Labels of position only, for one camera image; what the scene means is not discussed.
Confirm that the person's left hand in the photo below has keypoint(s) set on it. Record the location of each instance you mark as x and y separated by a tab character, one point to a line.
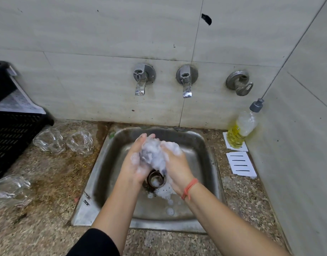
134	167

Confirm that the person's right hand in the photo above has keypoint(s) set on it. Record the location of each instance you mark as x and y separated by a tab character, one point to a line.
179	170

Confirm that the clear glass cup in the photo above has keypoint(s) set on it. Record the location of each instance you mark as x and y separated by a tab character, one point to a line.
49	141
152	154
11	191
80	143

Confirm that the yellow dish soap bottle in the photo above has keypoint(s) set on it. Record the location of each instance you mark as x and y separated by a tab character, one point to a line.
235	135

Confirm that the black dish rack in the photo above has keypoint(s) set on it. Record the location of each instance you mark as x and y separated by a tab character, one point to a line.
16	141

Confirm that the person's right forearm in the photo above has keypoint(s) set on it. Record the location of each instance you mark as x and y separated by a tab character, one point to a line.
232	223

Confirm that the person's left forearm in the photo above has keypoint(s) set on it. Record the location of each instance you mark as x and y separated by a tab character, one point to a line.
115	210

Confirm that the orange wrist thread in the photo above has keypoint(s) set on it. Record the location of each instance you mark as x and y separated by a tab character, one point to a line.
189	187

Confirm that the stainless steel sink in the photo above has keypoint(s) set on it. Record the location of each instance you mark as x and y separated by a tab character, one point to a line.
200	162

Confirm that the metal sink drain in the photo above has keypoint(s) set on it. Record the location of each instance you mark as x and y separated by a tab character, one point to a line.
155	181

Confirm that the white drip tray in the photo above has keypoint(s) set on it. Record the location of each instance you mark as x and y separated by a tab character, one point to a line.
16	103

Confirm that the black tape piece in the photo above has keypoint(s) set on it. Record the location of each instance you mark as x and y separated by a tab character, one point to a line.
206	19

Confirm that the chrome wall tap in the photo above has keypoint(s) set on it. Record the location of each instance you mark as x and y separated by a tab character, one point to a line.
143	74
186	75

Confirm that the grey wall valve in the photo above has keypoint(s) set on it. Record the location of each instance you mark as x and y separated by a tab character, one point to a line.
237	80

